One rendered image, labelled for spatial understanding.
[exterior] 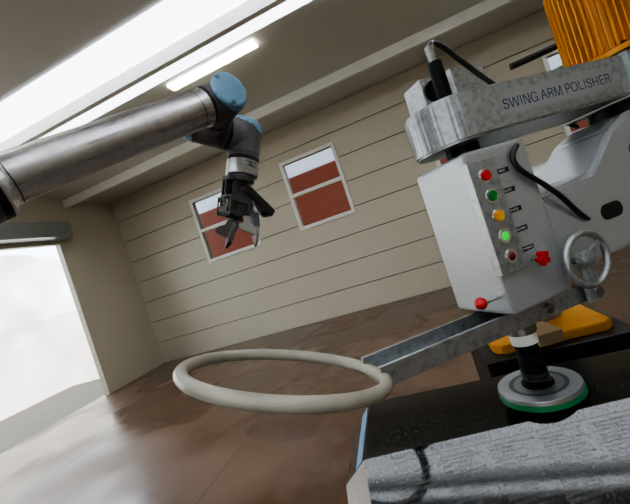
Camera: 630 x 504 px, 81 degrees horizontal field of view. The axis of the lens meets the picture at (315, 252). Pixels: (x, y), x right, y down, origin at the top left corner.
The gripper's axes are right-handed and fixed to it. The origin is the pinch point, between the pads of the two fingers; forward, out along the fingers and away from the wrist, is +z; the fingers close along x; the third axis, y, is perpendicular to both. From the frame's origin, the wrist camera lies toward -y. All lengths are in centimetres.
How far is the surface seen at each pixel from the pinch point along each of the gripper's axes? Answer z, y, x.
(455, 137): -30, -27, 49
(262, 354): 29.7, -7.6, 3.3
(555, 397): 34, -55, 65
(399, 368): 27, -19, 41
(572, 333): 22, -134, 54
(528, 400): 36, -53, 59
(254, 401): 29, 20, 38
